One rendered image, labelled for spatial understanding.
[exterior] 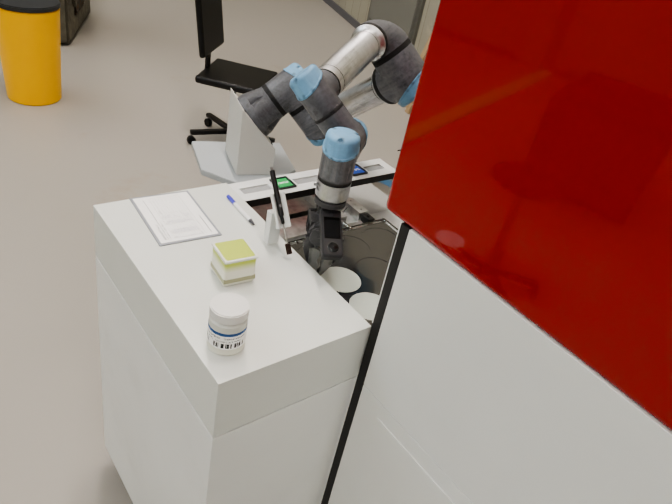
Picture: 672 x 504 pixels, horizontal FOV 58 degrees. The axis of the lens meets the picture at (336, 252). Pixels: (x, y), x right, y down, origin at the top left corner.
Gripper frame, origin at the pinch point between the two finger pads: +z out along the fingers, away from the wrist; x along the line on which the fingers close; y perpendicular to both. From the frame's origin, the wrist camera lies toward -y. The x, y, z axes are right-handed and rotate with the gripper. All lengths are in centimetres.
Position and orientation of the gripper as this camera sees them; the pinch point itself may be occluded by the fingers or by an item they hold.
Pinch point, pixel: (317, 274)
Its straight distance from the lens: 143.8
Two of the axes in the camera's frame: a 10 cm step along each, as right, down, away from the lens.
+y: -1.2, -5.8, 8.1
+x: -9.8, -0.8, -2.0
